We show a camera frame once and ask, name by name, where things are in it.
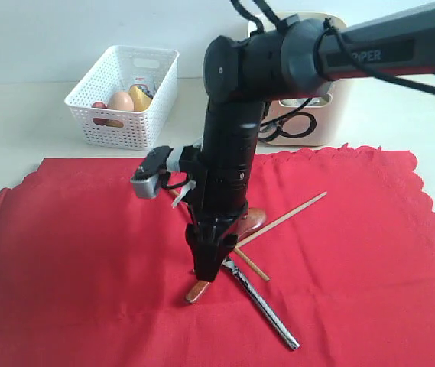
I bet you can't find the lower wooden chopstick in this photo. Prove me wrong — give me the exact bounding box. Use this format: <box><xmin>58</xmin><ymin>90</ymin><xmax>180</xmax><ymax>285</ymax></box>
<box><xmin>167</xmin><ymin>189</ymin><xmax>271</xmax><ymax>283</ymax></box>

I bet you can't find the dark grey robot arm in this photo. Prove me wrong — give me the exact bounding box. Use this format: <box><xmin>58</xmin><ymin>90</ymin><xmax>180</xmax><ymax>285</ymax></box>
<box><xmin>184</xmin><ymin>2</ymin><xmax>435</xmax><ymax>282</ymax></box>

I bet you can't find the beige egg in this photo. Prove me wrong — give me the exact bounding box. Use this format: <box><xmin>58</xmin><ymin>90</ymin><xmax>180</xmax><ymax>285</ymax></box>
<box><xmin>107</xmin><ymin>91</ymin><xmax>134</xmax><ymax>112</ymax></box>

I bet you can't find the red table cloth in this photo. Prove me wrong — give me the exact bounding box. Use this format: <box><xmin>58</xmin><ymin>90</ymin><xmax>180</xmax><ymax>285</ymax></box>
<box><xmin>0</xmin><ymin>146</ymin><xmax>435</xmax><ymax>366</ymax></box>

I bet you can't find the red sausage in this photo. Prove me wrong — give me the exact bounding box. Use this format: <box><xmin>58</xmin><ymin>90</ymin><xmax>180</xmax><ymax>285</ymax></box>
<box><xmin>92</xmin><ymin>101</ymin><xmax>109</xmax><ymax>126</ymax></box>

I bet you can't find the brown wooden spoon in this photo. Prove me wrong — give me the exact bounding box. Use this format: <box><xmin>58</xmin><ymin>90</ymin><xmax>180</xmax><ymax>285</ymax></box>
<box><xmin>184</xmin><ymin>207</ymin><xmax>268</xmax><ymax>305</ymax></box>

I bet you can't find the upper wooden chopstick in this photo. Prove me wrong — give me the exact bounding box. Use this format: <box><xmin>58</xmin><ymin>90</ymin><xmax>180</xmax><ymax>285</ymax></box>
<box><xmin>236</xmin><ymin>192</ymin><xmax>327</xmax><ymax>248</ymax></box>

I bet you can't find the cream plastic bin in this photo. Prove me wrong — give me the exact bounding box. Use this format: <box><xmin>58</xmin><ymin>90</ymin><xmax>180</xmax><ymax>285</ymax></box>
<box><xmin>256</xmin><ymin>12</ymin><xmax>352</xmax><ymax>147</ymax></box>

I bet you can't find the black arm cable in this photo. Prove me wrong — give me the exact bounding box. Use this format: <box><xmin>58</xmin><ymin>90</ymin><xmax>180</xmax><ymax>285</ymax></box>
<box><xmin>230</xmin><ymin>0</ymin><xmax>435</xmax><ymax>145</ymax></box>

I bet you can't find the steel table knife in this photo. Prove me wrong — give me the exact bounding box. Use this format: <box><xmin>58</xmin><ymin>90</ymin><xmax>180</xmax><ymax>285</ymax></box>
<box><xmin>222</xmin><ymin>257</ymin><xmax>300</xmax><ymax>350</ymax></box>

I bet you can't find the yellow lemon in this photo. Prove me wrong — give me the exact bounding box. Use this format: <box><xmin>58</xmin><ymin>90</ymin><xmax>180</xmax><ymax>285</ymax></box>
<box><xmin>106</xmin><ymin>120</ymin><xmax>124</xmax><ymax>128</ymax></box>

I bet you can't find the wooden chopstick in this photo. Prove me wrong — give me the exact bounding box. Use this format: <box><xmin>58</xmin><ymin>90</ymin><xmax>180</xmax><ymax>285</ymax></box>
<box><xmin>236</xmin><ymin>192</ymin><xmax>327</xmax><ymax>248</ymax></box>
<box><xmin>167</xmin><ymin>189</ymin><xmax>271</xmax><ymax>283</ymax></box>

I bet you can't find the white perforated plastic basket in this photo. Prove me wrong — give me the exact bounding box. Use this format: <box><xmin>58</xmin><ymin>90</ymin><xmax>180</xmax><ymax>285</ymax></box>
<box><xmin>64</xmin><ymin>45</ymin><xmax>180</xmax><ymax>151</ymax></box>

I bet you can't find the blue white milk carton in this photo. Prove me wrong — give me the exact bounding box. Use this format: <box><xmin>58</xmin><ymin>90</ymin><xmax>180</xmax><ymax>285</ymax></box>
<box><xmin>129</xmin><ymin>75</ymin><xmax>157</xmax><ymax>99</ymax></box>

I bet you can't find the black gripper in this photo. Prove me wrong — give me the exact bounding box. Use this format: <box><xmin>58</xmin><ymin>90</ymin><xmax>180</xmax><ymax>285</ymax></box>
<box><xmin>185</xmin><ymin>101</ymin><xmax>265</xmax><ymax>281</ymax></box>

